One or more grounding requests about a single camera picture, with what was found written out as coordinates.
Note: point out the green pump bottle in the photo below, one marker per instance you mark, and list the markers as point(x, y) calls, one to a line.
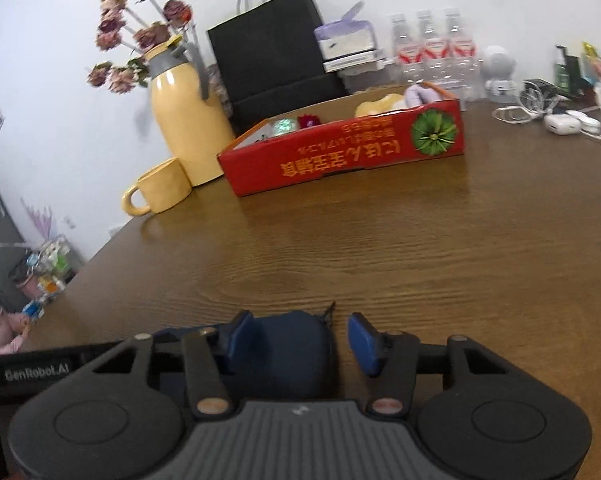
point(565, 72)

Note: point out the dried rose bouquet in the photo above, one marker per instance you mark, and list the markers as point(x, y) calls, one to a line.
point(148, 35)

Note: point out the white earbuds case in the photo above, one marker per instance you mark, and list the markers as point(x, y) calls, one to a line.
point(563, 122)

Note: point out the red fabric flower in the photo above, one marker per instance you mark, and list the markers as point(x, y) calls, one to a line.
point(309, 121)

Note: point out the purple tissue pack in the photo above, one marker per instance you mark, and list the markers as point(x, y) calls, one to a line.
point(345, 37)

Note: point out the colourful snack packet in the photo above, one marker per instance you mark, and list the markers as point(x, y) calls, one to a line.
point(600, 67)

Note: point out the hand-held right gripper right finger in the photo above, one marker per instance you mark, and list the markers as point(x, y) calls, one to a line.
point(365, 345)

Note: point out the purple fuzzy plush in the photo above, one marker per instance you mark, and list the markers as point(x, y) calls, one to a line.
point(423, 94)

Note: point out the white robot toy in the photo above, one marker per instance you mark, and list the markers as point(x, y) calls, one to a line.
point(499, 67)

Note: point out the yellow white alpaca plush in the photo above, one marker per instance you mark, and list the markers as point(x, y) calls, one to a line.
point(380, 105)

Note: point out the iridescent bundle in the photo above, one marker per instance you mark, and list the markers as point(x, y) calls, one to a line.
point(283, 126)

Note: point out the dark blue zip pouch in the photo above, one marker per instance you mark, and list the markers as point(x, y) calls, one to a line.
point(290, 355)

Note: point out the clear water bottle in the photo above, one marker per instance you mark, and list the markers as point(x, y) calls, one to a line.
point(428, 47)
point(456, 45)
point(401, 50)

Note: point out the yellow thermos jug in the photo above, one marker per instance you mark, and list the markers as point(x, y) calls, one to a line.
point(185, 120)

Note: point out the red cardboard box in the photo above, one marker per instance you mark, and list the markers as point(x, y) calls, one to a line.
point(340, 152)

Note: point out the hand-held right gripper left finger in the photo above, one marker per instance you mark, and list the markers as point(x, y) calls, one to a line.
point(238, 342)

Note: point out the black paper bag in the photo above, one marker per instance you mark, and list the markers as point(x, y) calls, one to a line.
point(270, 55)

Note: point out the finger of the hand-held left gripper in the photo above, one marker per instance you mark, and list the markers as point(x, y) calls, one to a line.
point(169, 335)

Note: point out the trolley with toys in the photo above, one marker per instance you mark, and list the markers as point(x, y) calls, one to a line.
point(45, 270)

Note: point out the flat white box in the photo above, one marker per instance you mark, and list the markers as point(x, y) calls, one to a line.
point(353, 62)

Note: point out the yellow mug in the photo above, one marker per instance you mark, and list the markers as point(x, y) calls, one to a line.
point(163, 190)

